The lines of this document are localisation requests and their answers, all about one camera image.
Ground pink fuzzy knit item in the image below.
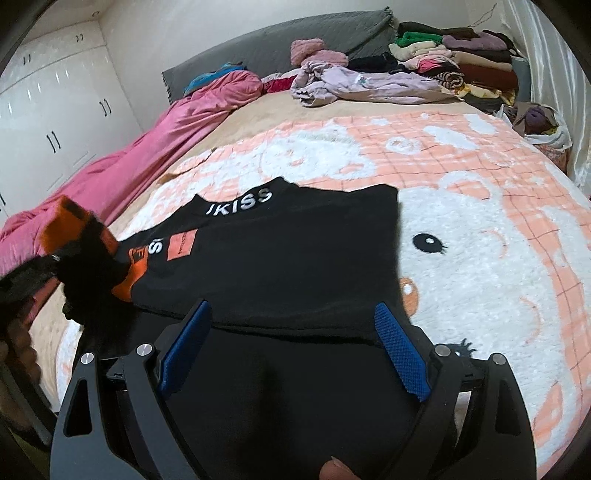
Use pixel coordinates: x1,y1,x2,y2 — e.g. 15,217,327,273
290,38,349,67

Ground white wardrobe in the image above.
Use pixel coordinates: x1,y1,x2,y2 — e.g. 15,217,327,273
1,21,141,220

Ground pink white plush blanket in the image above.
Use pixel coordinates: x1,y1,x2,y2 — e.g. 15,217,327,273
55,110,591,471

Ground black sweater with orange cuffs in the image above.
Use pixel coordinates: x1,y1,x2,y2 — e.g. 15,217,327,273
63,178,419,479

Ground lilac crumpled garment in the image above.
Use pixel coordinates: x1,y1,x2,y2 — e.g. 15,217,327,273
290,61,457,108

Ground right hand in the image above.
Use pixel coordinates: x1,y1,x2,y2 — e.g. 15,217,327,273
318,457,360,480

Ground stack of folded clothes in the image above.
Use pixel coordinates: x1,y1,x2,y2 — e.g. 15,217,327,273
348,20,532,114

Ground pink velvet quilt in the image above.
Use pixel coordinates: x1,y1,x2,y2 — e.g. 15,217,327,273
1,70,263,275

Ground grey headboard cover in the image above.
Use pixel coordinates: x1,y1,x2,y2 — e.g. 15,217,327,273
162,7,398,103

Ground blue garment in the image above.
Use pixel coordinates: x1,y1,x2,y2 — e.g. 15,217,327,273
183,62,245,97

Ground bag of clothes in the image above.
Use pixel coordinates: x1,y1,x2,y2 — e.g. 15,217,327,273
495,102,573,173

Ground left hand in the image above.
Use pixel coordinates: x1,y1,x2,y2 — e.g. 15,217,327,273
1,319,41,431

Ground dark red garment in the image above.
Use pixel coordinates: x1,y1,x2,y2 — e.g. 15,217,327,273
263,76,296,94

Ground white satin curtain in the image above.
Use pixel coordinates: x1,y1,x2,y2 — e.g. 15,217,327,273
503,1,590,196

